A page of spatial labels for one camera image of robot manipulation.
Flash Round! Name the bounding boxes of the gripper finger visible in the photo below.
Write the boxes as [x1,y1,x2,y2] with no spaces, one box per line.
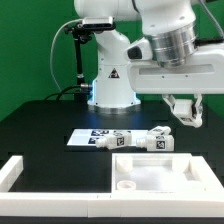
[192,94,203,128]
[162,94,176,112]

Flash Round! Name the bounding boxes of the black camera stand pole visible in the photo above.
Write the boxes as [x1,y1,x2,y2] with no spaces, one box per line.
[63,23,93,103]

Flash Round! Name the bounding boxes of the black cables on table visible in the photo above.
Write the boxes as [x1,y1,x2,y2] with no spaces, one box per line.
[44,83,94,101]

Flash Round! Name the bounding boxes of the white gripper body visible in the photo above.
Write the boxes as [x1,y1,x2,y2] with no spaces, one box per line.
[124,38,224,94]

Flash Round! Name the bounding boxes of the grey camera on stand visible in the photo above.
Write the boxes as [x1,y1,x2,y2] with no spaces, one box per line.
[82,17,113,30]

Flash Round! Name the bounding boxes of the white U-shaped fence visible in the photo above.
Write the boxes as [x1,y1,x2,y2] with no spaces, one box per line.
[0,156,224,218]

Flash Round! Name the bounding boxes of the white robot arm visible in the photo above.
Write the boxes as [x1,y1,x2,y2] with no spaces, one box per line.
[74,0,224,128]

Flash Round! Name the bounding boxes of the grey camera cable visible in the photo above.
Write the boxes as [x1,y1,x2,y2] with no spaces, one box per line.
[49,18,84,93]

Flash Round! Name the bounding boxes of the white fiducial tag plate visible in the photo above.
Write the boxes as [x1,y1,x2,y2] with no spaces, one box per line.
[67,129,147,146]

